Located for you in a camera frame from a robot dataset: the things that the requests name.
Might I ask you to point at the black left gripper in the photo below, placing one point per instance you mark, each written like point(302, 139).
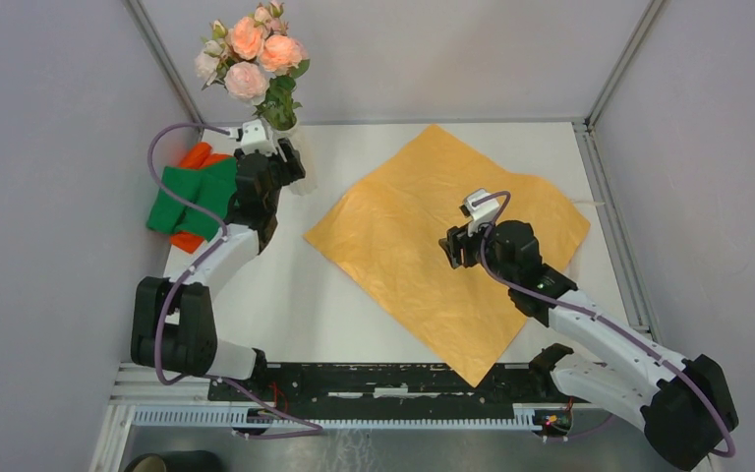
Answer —
point(293, 168)

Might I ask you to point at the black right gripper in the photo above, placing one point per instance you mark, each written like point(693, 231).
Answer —
point(455, 240)

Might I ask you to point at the orange wrapping paper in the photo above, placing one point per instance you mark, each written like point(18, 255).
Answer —
point(384, 234)

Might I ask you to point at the pink artificial flower bouquet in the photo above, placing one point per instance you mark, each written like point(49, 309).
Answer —
point(217, 65)

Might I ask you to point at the cream printed ribbon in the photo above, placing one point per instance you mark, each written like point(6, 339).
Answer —
point(585, 203)

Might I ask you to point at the single artificial flower stem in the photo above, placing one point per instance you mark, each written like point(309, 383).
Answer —
point(245, 40)

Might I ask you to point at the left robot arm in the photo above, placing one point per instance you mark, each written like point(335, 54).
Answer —
point(174, 324)

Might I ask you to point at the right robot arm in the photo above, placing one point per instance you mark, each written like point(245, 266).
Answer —
point(682, 406)

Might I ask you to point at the white ribbed vase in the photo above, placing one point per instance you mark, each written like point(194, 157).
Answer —
point(300, 143)

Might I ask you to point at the green cloth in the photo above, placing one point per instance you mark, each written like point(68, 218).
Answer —
point(165, 210)

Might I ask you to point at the orange cloth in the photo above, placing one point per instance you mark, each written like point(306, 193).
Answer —
point(195, 156)

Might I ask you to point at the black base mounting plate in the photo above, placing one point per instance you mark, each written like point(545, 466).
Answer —
point(431, 391)

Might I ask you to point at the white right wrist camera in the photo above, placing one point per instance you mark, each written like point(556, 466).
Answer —
point(480, 207)

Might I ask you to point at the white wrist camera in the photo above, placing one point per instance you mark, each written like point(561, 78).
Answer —
point(480, 207)
point(253, 137)

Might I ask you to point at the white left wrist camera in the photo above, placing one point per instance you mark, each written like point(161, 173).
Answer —
point(253, 137)

